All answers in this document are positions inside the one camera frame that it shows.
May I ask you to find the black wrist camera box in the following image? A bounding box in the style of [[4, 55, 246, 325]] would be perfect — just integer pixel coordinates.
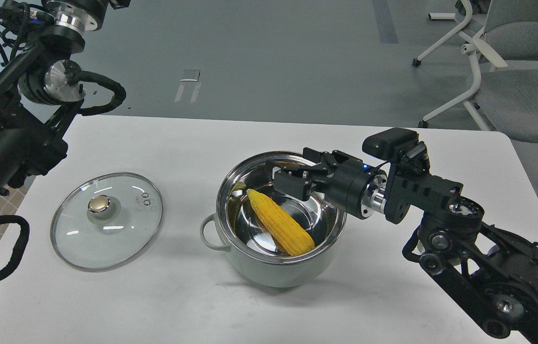
[[362, 127, 430, 174]]

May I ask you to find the glass pot lid gold knob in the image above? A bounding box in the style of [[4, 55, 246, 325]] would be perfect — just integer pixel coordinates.
[[50, 172, 163, 272]]

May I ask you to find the grey-green steel cooking pot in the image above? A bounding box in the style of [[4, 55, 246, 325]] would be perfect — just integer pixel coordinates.
[[200, 151, 347, 288]]

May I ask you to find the yellow corn cob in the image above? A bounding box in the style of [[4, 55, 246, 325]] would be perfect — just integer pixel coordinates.
[[245, 189, 316, 257]]

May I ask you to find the grey white office chair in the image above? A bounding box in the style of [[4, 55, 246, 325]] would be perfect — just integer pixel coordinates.
[[412, 0, 538, 143]]

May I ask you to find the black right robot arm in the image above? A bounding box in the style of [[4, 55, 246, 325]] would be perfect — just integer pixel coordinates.
[[370, 163, 538, 344]]

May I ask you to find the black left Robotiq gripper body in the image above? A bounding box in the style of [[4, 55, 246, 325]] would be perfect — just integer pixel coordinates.
[[319, 155, 377, 219]]

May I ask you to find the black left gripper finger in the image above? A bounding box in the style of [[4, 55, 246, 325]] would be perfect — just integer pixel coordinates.
[[265, 148, 363, 179], [272, 171, 327, 201]]

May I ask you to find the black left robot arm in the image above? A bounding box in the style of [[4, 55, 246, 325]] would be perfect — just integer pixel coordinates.
[[0, 0, 130, 281]]

